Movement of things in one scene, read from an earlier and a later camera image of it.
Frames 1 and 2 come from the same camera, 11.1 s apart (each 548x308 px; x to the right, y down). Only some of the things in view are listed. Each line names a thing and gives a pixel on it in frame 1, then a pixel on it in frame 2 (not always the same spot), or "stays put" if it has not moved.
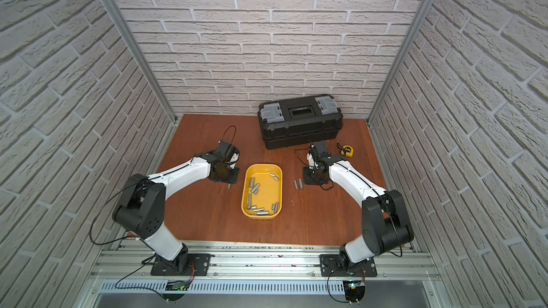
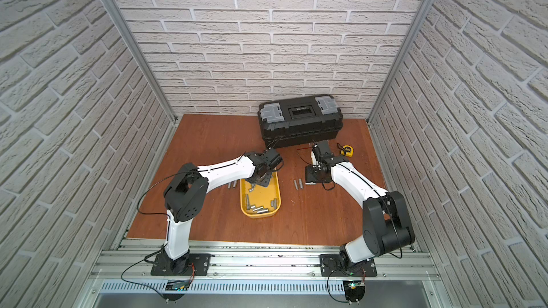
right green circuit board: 354,291 stays put
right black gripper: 307,179 stays put
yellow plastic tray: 262,191 stays put
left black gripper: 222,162 → 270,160
